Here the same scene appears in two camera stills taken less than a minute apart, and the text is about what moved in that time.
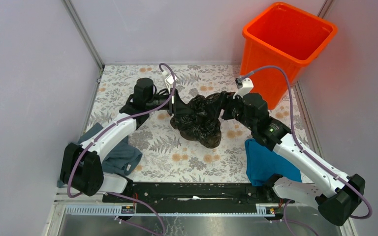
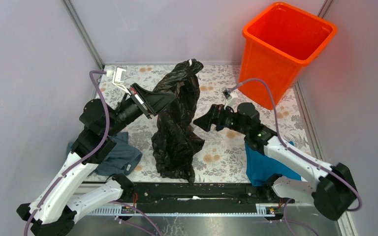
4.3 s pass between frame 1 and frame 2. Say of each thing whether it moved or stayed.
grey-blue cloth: stayed
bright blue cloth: stayed
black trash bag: moved
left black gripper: moved
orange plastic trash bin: stayed
